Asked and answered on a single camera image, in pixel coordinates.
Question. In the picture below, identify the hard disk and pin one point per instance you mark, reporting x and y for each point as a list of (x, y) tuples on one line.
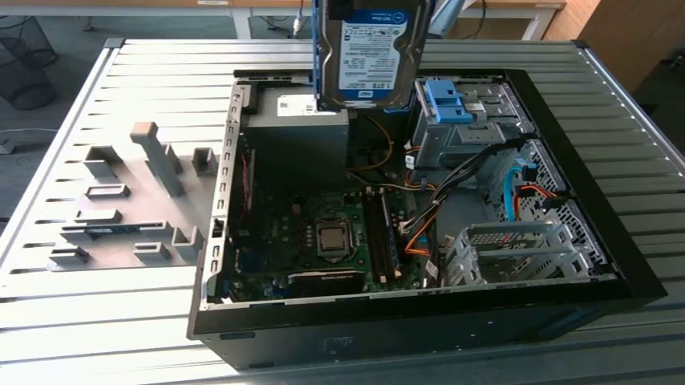
[(374, 60)]

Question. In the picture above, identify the silver disk bay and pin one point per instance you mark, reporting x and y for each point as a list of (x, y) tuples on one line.
[(512, 251)]

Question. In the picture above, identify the blue plastic cage latch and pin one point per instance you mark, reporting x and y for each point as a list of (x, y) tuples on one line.
[(446, 104)]

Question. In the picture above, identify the grey power supply unit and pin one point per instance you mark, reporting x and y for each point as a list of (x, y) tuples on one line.
[(291, 152)]

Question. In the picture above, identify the silver optical drive cage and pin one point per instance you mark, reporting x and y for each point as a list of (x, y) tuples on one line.
[(464, 140)]

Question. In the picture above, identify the CPU socket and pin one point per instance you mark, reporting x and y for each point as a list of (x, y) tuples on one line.
[(332, 224)]

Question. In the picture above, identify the wooden cabinet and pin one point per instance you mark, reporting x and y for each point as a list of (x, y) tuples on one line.
[(631, 32)]

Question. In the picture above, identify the black RAM stick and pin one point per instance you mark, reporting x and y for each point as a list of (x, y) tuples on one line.
[(374, 236)]

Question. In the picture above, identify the silver CPU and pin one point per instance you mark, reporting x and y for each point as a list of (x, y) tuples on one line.
[(332, 239)]

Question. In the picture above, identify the green motherboard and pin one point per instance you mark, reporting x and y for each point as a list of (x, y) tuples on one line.
[(277, 240)]

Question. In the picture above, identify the grey parts rack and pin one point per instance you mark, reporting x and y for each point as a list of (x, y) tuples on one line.
[(133, 208)]

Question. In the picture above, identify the black graphics card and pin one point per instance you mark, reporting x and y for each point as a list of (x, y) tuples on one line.
[(325, 280)]

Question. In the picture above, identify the green RAM stick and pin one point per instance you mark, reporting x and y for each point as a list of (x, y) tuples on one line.
[(109, 231)]

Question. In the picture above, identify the black PC case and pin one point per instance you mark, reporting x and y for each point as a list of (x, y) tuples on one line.
[(374, 333)]

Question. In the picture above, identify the wooden desk white frame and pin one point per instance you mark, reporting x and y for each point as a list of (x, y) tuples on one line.
[(160, 11)]

